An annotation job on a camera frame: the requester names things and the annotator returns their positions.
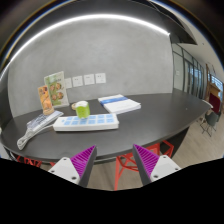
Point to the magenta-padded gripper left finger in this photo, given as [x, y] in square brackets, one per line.
[75, 166]

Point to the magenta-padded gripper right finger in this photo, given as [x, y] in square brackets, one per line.
[151, 165]

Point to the green and white charger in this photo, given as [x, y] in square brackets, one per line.
[82, 110]

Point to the grey magazine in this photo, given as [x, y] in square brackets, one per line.
[46, 118]

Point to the beige tape roll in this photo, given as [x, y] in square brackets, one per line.
[73, 106]

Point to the white book with blue band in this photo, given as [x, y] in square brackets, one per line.
[120, 104]

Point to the small orange menu sign stand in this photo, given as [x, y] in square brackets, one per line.
[45, 98]

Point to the dark chair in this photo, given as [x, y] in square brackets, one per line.
[210, 119]

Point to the large green menu sign stand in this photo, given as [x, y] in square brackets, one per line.
[56, 88]

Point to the dark-framed glass partition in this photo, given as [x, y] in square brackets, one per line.
[186, 70]

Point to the curved white light strip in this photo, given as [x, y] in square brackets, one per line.
[93, 16]

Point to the white wall socket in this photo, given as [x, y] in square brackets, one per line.
[100, 78]
[77, 81]
[68, 83]
[89, 79]

